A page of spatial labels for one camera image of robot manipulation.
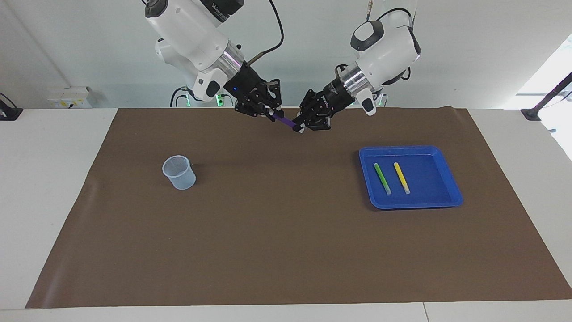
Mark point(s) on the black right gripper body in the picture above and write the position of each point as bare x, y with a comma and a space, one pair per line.
246, 85

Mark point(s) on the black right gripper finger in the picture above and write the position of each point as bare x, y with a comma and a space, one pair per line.
275, 96
252, 108

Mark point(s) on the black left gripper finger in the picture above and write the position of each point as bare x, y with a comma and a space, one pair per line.
321, 123
313, 103

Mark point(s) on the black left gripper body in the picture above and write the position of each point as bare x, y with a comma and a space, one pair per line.
337, 96

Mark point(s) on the purple pen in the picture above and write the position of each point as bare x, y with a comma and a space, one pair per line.
286, 121

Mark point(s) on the green pen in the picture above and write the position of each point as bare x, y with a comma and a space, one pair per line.
382, 178

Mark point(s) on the yellow pen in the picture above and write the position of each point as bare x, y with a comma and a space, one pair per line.
401, 177

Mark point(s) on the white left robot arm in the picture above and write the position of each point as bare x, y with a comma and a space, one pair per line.
389, 44

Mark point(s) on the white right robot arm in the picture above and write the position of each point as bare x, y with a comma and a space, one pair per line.
192, 36

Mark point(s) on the translucent plastic cup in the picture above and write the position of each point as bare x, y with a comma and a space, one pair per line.
181, 176

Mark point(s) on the blue plastic tray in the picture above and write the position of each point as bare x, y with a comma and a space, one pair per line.
413, 199

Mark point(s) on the brown table mat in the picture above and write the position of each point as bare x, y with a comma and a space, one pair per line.
277, 241

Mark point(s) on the black stand with pole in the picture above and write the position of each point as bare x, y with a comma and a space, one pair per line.
532, 114

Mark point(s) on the black table clamp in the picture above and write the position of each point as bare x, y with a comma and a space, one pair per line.
9, 114

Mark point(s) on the white wall socket box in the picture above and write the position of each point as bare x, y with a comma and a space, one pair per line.
67, 98

